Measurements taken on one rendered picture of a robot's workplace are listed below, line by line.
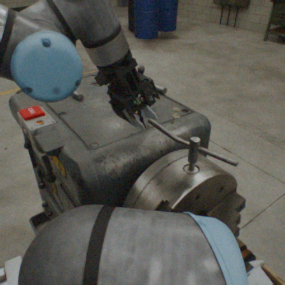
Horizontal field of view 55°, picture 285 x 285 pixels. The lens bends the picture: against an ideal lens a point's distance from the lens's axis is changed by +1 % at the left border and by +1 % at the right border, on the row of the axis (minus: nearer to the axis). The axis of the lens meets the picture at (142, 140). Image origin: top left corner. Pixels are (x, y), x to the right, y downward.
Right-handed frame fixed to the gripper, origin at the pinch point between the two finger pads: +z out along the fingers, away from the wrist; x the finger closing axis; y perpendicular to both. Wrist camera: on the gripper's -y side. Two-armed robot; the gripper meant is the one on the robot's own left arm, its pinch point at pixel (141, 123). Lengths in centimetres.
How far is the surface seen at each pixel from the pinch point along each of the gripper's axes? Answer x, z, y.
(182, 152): 4.0, 11.0, 6.7
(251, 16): 554, 357, -419
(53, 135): -18.0, -1.3, -17.0
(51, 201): -35, 34, -35
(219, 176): 5.1, 13.0, 17.6
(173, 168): -1.6, 8.4, 10.3
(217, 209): 1.1, 22.9, 18.7
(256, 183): 84, 182, -40
